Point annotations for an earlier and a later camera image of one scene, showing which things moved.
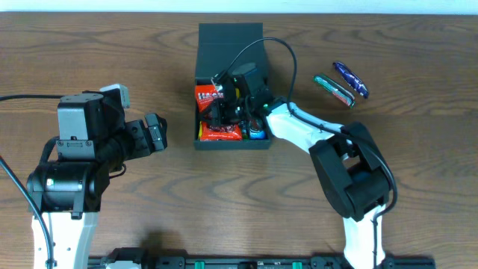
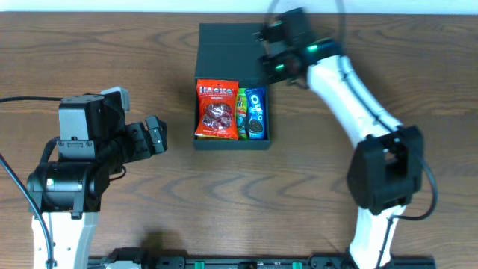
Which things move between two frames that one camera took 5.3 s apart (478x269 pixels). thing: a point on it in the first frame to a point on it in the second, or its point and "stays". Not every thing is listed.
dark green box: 219,47 stays
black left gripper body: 143,135 stays
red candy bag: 205,95 stays
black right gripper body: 224,110 to 270,46
